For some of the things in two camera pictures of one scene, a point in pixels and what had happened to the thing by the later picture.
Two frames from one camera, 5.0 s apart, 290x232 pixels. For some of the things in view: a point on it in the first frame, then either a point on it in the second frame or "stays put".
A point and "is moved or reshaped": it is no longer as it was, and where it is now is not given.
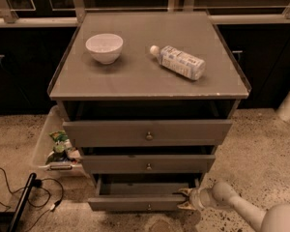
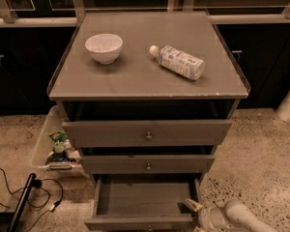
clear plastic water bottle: (180, 62) stays put
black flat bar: (13, 226) stays put
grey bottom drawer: (129, 192) is moved or reshaped
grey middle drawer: (148, 163) stays put
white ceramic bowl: (104, 47) stays put
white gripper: (194, 197) → (209, 217)
